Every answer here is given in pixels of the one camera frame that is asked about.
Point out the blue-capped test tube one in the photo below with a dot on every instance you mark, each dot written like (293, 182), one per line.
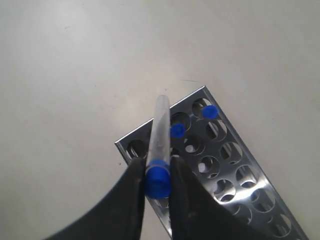
(157, 174)

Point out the stainless steel test tube rack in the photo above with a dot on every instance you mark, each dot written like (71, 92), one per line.
(219, 158)

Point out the blue-capped tube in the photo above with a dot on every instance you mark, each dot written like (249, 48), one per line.
(177, 130)
(209, 112)

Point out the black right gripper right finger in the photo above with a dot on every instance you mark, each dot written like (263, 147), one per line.
(196, 215)

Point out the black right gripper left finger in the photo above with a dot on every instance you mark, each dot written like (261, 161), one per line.
(118, 216)

